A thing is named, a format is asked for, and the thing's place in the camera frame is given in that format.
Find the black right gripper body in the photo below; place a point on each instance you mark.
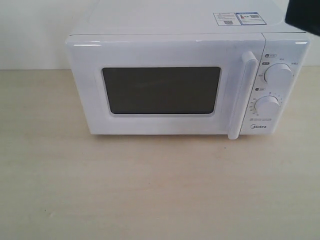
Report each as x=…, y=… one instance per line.
x=304, y=15

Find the white microwave door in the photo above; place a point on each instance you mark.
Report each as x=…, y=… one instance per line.
x=165, y=84

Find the white plastic control knob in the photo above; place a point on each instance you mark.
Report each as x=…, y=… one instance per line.
x=267, y=106
x=278, y=74

